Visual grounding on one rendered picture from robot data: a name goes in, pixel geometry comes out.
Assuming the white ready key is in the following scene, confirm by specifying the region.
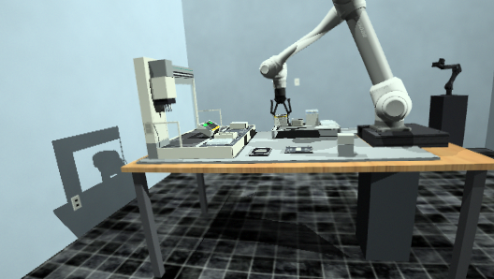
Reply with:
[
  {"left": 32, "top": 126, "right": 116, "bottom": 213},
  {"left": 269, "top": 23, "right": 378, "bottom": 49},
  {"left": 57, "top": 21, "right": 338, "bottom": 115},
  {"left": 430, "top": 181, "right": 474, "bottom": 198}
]
[{"left": 337, "top": 133, "right": 354, "bottom": 157}]

